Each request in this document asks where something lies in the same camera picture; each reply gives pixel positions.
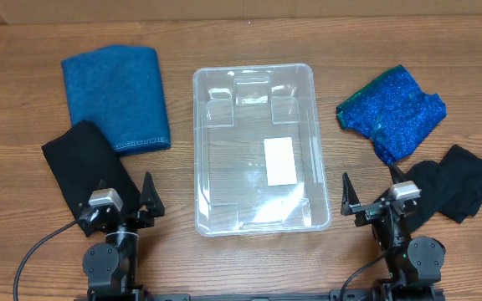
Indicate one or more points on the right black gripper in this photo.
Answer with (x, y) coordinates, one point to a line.
(375, 209)

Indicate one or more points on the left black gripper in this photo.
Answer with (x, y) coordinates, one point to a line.
(128, 218)

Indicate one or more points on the black cloth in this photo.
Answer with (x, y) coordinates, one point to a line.
(452, 187)
(80, 160)

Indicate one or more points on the sparkly blue fabric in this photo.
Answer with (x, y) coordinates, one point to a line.
(393, 113)

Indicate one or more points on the teal blue towel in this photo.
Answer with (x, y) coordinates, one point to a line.
(119, 89)

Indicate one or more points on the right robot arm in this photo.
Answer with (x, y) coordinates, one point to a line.
(413, 263)

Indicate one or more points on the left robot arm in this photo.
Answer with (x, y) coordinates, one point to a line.
(111, 266)

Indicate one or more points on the clear plastic container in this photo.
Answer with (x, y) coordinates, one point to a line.
(234, 110)

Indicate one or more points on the white label sticker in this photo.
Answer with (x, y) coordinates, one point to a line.
(280, 161)

